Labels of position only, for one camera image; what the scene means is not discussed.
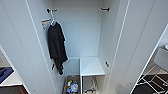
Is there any blue plastic object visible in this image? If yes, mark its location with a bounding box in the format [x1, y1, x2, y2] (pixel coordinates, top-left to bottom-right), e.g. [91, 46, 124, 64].
[0, 67, 15, 83]

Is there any white wardrobe inner shelf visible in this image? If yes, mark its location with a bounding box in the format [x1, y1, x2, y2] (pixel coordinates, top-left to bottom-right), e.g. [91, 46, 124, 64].
[78, 56, 106, 94]

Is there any black garment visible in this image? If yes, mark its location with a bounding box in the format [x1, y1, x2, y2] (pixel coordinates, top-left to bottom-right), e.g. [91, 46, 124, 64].
[46, 22, 69, 76]

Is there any black rail bracket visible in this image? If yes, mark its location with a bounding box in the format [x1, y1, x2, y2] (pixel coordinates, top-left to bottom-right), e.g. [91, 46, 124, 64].
[46, 7, 58, 14]
[100, 6, 111, 12]

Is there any orange hanger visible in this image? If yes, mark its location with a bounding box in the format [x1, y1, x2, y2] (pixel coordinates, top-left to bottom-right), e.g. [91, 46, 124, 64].
[40, 18, 52, 24]

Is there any tall white wardrobe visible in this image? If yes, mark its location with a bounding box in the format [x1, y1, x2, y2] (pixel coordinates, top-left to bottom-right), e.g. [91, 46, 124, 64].
[24, 0, 122, 94]

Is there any blue item in basket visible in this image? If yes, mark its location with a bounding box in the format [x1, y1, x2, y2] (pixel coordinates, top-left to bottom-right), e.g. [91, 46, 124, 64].
[65, 86, 72, 94]

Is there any flat white board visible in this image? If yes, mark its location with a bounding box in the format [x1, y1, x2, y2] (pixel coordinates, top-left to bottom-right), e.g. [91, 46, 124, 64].
[0, 71, 23, 88]

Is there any white plastic hanger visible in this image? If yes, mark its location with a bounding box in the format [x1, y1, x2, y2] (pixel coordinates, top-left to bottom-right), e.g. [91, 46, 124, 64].
[48, 12, 57, 28]

